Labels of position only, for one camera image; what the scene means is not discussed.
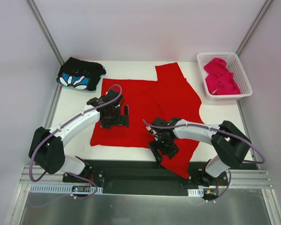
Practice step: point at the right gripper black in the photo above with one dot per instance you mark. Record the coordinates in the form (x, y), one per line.
(165, 150)

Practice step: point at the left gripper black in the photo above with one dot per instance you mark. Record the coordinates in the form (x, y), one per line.
(122, 118)

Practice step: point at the red t shirt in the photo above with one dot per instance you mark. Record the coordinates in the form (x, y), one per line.
(168, 97)

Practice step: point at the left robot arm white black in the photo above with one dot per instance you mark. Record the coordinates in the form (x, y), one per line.
(47, 147)

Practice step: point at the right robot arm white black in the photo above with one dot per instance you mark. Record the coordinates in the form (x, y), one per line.
(230, 144)

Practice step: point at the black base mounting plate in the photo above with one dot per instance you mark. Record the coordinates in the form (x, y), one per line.
(141, 177)

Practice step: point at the folded black flower t shirt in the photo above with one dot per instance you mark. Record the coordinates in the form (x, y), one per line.
(73, 63)

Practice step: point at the crumpled magenta t shirt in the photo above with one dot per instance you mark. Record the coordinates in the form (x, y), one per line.
(220, 81)

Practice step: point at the white plastic basket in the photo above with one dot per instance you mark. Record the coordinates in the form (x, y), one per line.
(233, 65)

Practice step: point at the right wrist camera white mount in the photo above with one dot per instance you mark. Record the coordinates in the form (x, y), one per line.
(153, 132)

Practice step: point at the right white cable duct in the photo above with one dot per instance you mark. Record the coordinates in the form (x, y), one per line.
(195, 192)

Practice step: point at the white cable duct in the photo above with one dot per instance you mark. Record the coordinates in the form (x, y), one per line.
(64, 189)
(195, 192)

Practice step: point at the aluminium front frame rail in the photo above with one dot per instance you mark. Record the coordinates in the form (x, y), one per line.
(257, 179)

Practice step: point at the left white cable duct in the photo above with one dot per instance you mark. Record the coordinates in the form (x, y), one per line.
(64, 189)

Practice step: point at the left aluminium corner post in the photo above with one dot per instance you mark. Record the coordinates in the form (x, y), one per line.
(45, 31)

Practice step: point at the aluminium corner post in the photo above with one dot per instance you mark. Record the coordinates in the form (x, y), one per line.
(45, 31)
(257, 20)

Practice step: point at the right aluminium corner post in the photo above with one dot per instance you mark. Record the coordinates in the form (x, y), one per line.
(257, 20)

